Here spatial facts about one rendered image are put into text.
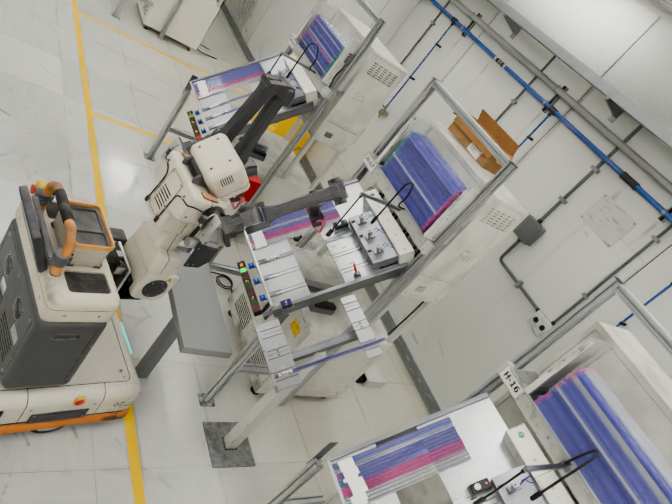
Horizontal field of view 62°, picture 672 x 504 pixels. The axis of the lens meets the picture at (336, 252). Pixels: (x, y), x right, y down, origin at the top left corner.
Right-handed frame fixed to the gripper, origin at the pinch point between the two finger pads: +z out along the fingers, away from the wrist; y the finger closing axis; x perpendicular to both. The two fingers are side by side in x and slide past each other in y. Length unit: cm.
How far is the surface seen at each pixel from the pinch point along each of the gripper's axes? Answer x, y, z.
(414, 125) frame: -66, 28, -21
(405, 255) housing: -35.8, -29.9, 7.7
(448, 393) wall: -74, -34, 184
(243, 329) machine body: 53, 6, 77
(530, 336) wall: -127, -39, 128
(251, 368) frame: 53, -37, 50
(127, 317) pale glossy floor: 109, 13, 42
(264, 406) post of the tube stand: 52, -64, 42
